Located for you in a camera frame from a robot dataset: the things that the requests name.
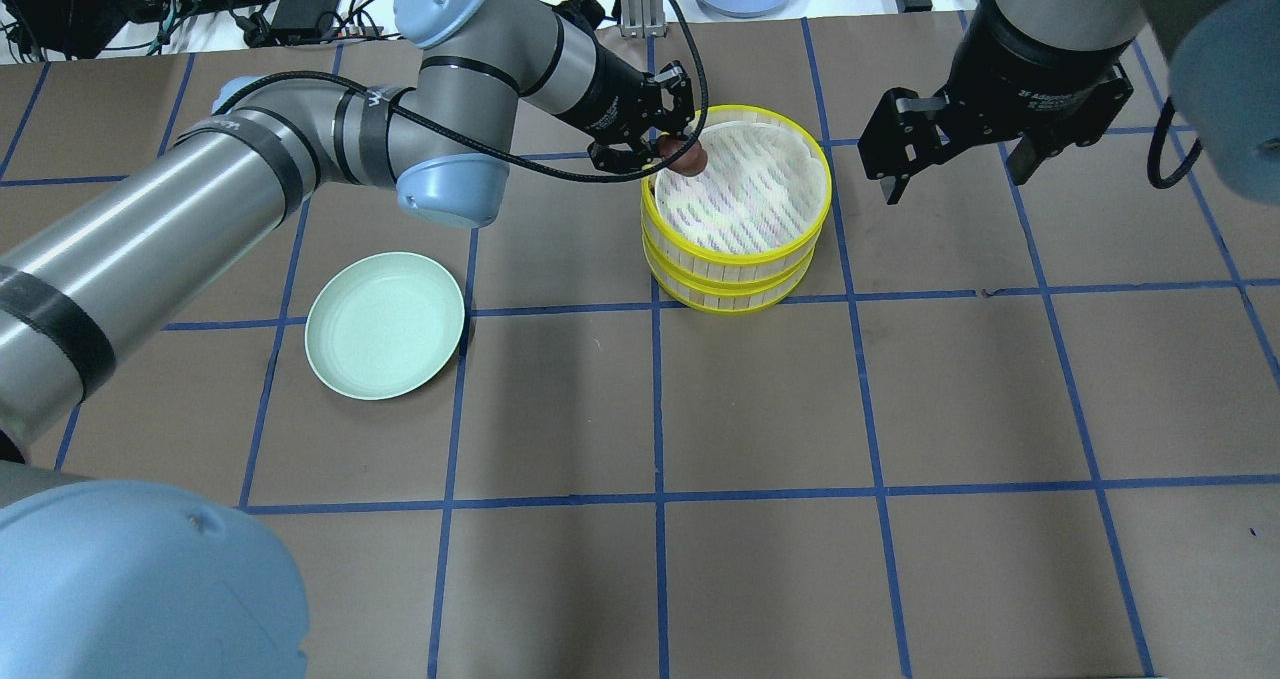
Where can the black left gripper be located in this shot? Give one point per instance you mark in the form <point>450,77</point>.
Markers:
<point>610,96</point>

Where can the light green plate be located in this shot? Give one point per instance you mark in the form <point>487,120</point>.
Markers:
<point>384,326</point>

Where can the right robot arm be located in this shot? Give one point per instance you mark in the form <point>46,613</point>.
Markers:
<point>1046,74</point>

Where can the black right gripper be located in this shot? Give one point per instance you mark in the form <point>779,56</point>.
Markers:
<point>1035,79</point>

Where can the yellow bamboo steamer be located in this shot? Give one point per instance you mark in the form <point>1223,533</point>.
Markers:
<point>724,297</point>
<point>763,197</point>

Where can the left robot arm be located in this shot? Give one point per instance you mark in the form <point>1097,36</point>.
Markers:
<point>133,579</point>

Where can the aluminium frame post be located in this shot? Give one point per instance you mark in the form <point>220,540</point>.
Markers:
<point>643,19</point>

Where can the dark red bun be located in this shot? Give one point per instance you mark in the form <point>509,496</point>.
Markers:
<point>681,161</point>

